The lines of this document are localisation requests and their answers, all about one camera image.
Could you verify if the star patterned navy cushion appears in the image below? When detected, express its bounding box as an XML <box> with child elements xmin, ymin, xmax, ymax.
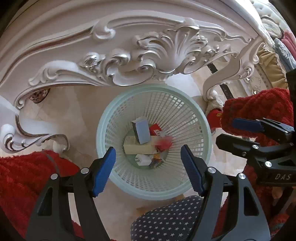
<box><xmin>130</xmin><ymin>195</ymin><xmax>203</xmax><ymax>241</ymax></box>

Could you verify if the light green mesh wastebasket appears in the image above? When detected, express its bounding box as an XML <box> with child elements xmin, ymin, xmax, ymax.
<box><xmin>96</xmin><ymin>84</ymin><xmax>212</xmax><ymax>200</ymax></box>

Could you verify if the gold fringed cushion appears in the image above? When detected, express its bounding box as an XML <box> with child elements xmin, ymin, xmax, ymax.
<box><xmin>256</xmin><ymin>46</ymin><xmax>288</xmax><ymax>89</ymax></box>

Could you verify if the red fuzzy right sleeve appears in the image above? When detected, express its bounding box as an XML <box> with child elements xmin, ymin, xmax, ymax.
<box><xmin>205</xmin><ymin>88</ymin><xmax>295</xmax><ymax>237</ymax></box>

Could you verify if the grey blue carton box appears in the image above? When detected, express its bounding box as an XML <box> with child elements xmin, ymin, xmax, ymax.
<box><xmin>132</xmin><ymin>116</ymin><xmax>151</xmax><ymax>145</ymax></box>

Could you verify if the ornate white carved table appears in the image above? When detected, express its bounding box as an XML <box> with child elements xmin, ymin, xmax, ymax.
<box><xmin>1</xmin><ymin>1</ymin><xmax>273</xmax><ymax>153</ymax></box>

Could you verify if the beige cardboard box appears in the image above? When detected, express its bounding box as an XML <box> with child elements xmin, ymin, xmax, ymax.
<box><xmin>123</xmin><ymin>136</ymin><xmax>157</xmax><ymax>155</ymax></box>

